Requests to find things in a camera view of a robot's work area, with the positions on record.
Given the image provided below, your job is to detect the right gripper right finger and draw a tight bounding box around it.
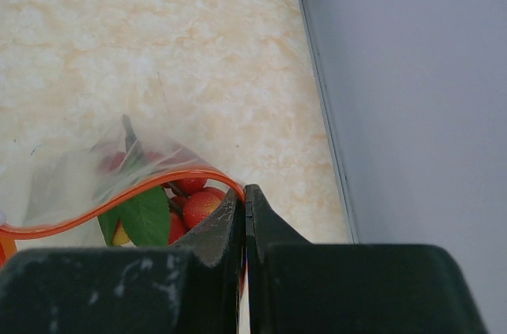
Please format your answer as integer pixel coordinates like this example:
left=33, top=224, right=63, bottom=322
left=246, top=184, right=486, bottom=333

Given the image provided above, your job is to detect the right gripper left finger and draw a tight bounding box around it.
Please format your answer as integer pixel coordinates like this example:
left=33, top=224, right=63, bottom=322
left=1, top=191, right=244, bottom=333

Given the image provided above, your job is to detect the clear zip top bag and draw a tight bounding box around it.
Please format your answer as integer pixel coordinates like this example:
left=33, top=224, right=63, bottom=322
left=0, top=114, right=249, bottom=299

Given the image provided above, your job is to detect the red strawberry bunch with leaves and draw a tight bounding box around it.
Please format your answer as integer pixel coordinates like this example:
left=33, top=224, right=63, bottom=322
left=97, top=115, right=226, bottom=246

